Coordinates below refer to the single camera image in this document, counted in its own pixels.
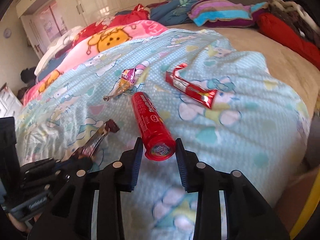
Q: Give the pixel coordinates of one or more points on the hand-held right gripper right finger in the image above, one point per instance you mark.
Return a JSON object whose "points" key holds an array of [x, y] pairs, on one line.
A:
{"points": [[182, 167]]}

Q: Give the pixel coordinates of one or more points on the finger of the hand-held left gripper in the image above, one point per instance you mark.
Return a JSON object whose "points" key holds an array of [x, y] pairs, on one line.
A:
{"points": [[72, 163]]}

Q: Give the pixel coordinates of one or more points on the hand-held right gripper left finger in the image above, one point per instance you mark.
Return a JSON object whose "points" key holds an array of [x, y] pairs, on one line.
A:
{"points": [[136, 166]]}

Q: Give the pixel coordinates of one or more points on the brown shiny snack wrapper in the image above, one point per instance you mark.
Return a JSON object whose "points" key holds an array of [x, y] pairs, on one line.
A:
{"points": [[100, 135]]}

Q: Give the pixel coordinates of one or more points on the red cylindrical candy tube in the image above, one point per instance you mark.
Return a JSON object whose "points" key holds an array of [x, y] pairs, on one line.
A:
{"points": [[150, 125]]}

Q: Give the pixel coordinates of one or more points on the light blue cartoon blanket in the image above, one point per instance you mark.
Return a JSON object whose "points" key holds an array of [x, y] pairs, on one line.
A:
{"points": [[237, 130]]}

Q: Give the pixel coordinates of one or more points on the red snack wrapper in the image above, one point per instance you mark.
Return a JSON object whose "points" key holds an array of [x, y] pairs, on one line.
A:
{"points": [[192, 90]]}

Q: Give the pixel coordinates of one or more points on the white dresser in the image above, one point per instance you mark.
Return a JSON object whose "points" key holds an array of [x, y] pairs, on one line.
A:
{"points": [[8, 102]]}

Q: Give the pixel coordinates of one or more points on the purple candy wrapper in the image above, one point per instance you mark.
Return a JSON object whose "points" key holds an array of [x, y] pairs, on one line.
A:
{"points": [[128, 76]]}

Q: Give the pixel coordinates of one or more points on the dark bag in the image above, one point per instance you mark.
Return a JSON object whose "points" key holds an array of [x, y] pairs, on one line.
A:
{"points": [[28, 75]]}

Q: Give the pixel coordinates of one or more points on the white quilt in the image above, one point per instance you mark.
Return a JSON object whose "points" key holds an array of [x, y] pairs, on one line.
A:
{"points": [[57, 47]]}

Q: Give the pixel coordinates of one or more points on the pink cartoon blanket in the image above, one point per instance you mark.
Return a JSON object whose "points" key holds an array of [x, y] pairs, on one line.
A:
{"points": [[112, 40]]}

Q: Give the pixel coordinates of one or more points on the yellow plastic bin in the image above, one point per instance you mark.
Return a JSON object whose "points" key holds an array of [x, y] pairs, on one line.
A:
{"points": [[308, 205]]}

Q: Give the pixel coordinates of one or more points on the pink door poster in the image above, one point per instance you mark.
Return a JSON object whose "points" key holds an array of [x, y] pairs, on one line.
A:
{"points": [[48, 22]]}

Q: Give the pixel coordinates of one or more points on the red floral blanket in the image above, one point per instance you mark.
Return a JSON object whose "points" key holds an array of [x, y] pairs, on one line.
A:
{"points": [[130, 17]]}

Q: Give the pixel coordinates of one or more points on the blue floral quilt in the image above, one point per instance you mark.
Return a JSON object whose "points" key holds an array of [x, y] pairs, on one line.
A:
{"points": [[170, 12]]}

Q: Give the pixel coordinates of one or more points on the striped purple blue pillow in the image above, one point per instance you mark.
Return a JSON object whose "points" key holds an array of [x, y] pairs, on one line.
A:
{"points": [[220, 12]]}

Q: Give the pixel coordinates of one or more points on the red bolster pillow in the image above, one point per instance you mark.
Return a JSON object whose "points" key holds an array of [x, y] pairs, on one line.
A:
{"points": [[287, 35]]}

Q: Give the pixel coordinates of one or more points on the pile of dark clothes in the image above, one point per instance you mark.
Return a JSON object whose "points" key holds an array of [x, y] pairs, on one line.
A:
{"points": [[300, 5]]}

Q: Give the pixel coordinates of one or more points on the round wall clock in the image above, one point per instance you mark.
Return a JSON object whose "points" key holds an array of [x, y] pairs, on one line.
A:
{"points": [[7, 32]]}

